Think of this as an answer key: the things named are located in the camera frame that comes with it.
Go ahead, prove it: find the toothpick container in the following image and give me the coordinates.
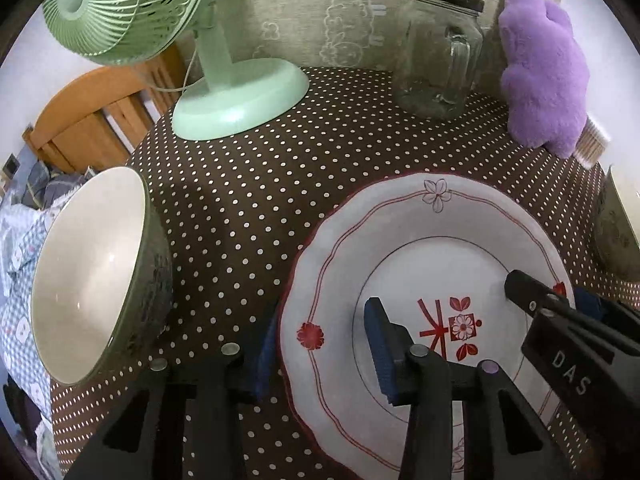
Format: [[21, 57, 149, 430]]
[[573, 116, 612, 170]]

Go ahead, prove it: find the purple plush toy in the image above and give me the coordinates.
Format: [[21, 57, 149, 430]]
[[498, 0, 590, 159]]

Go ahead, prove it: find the green fan power cable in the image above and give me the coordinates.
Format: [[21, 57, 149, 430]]
[[144, 46, 212, 96]]

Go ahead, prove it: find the grey plaid pillow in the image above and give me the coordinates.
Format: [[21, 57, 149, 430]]
[[20, 160, 93, 210]]

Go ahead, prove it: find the far small ceramic bowl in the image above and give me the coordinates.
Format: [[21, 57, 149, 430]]
[[593, 165, 640, 283]]

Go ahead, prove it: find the glass jar with lid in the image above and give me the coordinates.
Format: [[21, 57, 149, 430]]
[[392, 0, 485, 120]]

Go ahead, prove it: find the white plate red pattern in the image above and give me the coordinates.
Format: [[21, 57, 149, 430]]
[[279, 174, 572, 479]]

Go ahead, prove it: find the wooden bed headboard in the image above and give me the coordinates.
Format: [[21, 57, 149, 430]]
[[23, 44, 186, 174]]

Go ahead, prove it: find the wall socket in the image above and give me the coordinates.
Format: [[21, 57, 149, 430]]
[[2, 154, 21, 180]]

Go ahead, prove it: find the brown polka dot tablecloth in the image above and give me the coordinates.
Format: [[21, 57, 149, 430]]
[[49, 64, 640, 480]]

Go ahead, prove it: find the blue checked cat blanket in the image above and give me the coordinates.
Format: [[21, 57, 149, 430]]
[[1, 204, 63, 479]]

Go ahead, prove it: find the green desk fan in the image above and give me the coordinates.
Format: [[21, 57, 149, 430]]
[[42, 0, 309, 141]]

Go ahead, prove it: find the large grey-green bowl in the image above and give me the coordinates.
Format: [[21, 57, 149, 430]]
[[30, 167, 172, 386]]

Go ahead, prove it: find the green patterned wall mat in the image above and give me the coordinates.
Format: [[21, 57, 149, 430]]
[[215, 0, 559, 96]]

